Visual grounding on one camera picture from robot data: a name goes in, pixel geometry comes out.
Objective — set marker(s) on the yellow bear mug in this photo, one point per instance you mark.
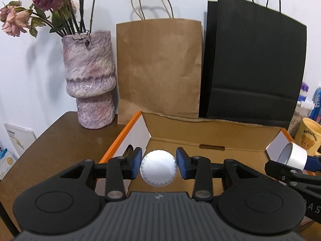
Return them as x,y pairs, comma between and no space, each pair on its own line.
307,136

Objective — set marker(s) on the clear jar with white lid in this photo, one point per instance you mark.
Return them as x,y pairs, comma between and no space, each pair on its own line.
304,104

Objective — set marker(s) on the blue printed box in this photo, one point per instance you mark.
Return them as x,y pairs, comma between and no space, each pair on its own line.
316,105

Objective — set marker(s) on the white tape roll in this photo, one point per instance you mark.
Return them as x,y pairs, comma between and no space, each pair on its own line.
297,157

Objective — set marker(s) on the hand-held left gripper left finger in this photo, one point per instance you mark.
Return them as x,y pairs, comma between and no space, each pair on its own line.
136,163

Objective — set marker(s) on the blue white printed bag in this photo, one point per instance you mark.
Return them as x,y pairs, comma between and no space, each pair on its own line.
2,152

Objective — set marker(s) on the white wall panel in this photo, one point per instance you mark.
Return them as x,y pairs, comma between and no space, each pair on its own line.
21,138

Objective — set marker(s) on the orange cardboard box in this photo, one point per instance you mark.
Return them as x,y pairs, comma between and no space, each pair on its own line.
215,135

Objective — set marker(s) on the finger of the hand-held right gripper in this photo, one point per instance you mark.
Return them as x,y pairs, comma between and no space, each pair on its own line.
278,169
313,164

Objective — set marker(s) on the brown paper bag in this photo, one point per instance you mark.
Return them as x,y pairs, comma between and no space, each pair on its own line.
158,67

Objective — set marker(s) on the dried rose bouquet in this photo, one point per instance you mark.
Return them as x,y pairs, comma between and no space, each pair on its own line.
47,0

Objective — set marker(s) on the purple cap bottle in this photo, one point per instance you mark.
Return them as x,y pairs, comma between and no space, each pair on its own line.
304,89

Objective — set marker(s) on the pink marbled ceramic vase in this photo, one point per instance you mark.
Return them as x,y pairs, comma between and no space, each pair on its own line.
87,80

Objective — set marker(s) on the white yellow printed bag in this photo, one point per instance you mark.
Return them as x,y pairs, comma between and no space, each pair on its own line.
8,164

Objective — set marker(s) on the black paper bag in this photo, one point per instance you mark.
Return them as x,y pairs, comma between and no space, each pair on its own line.
253,62

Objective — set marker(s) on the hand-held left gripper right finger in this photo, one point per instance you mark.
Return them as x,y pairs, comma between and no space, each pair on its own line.
181,163

